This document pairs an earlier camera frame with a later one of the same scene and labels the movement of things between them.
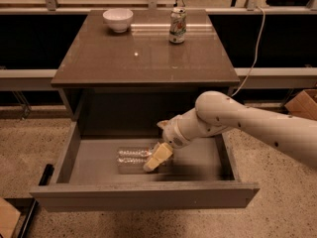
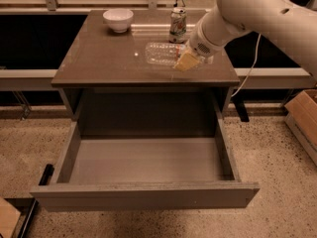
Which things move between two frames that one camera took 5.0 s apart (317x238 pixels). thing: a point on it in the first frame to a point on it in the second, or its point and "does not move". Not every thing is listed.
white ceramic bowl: [118, 19] does not move
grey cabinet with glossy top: [138, 74] does not move
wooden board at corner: [9, 218] does not move
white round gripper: [172, 134] to [200, 45]
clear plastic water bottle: [131, 160] to [163, 54]
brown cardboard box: [304, 104] does not move
